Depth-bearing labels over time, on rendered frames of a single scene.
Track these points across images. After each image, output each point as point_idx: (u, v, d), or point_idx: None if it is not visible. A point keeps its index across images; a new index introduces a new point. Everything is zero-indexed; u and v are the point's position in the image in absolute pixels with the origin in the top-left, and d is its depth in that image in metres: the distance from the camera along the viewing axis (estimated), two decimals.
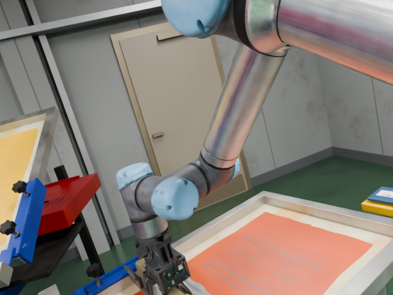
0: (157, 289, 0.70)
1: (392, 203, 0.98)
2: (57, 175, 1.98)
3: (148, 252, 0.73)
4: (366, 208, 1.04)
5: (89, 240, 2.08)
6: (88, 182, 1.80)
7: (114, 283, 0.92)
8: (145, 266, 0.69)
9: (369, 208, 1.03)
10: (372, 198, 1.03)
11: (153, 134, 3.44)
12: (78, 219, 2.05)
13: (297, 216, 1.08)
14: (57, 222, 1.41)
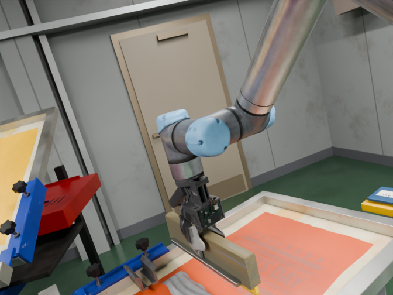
0: (193, 230, 0.74)
1: (392, 203, 0.98)
2: (57, 175, 1.98)
3: (183, 198, 0.78)
4: (366, 208, 1.04)
5: (89, 240, 2.08)
6: (88, 182, 1.80)
7: (114, 283, 0.92)
8: (182, 209, 0.74)
9: (369, 208, 1.03)
10: (372, 198, 1.03)
11: (153, 134, 3.44)
12: (78, 219, 2.05)
13: (297, 216, 1.08)
14: (57, 222, 1.41)
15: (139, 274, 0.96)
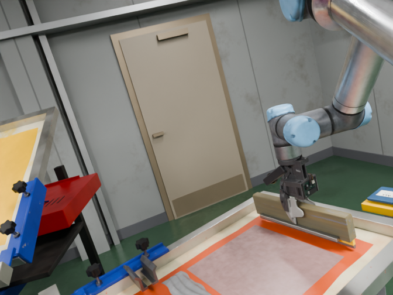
0: (291, 201, 0.92)
1: (392, 203, 0.98)
2: (57, 175, 1.98)
3: (279, 177, 0.96)
4: (366, 208, 1.04)
5: (89, 240, 2.08)
6: (88, 182, 1.80)
7: (114, 283, 0.92)
8: (282, 184, 0.92)
9: (369, 208, 1.03)
10: (372, 198, 1.03)
11: (153, 134, 3.44)
12: (78, 219, 2.05)
13: None
14: (57, 222, 1.41)
15: (139, 274, 0.96)
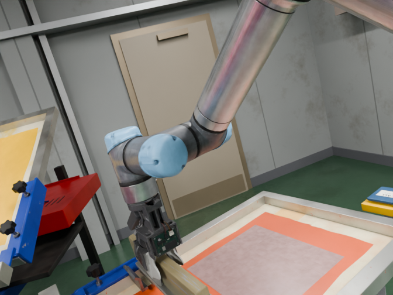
0: (149, 257, 0.68)
1: (392, 203, 0.98)
2: (57, 175, 1.98)
3: (140, 221, 0.71)
4: (366, 208, 1.04)
5: (89, 240, 2.08)
6: (88, 182, 1.80)
7: (114, 283, 0.92)
8: (136, 234, 0.68)
9: (369, 208, 1.03)
10: (372, 198, 1.03)
11: (153, 134, 3.44)
12: (78, 219, 2.05)
13: (297, 216, 1.08)
14: (57, 222, 1.41)
15: (139, 274, 0.96)
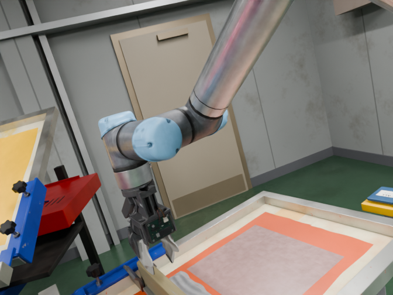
0: (142, 244, 0.67)
1: (392, 203, 0.98)
2: (57, 175, 1.98)
3: None
4: (366, 208, 1.04)
5: (89, 240, 2.08)
6: (88, 182, 1.80)
7: (114, 283, 0.92)
8: (130, 220, 0.67)
9: (369, 208, 1.03)
10: (372, 198, 1.03)
11: None
12: (78, 219, 2.05)
13: (297, 216, 1.08)
14: (57, 222, 1.41)
15: (139, 274, 0.96)
